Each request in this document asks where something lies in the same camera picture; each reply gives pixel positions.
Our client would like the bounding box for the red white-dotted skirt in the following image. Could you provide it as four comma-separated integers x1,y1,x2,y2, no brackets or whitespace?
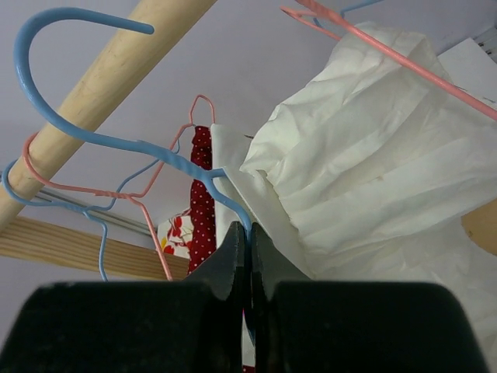
187,126,217,275

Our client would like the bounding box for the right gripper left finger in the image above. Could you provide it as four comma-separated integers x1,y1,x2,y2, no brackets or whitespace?
1,222,243,372

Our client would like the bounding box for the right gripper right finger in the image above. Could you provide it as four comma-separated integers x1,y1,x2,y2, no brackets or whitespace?
251,224,488,372

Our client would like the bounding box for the pink wire hanger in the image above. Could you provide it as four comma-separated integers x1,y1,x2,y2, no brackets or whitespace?
23,94,217,281
280,1,496,120

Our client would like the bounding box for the blue wire hanger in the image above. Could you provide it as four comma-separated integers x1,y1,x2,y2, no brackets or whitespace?
1,159,173,281
14,10,257,347
312,0,382,29

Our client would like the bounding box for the wooden clothes rack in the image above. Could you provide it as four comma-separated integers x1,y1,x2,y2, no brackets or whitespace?
0,0,218,281

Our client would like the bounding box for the red poppy print skirt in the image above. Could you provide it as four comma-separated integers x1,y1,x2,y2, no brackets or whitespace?
158,209,193,260

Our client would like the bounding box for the white ruffled skirt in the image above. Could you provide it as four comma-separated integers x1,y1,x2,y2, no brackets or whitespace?
214,35,496,368

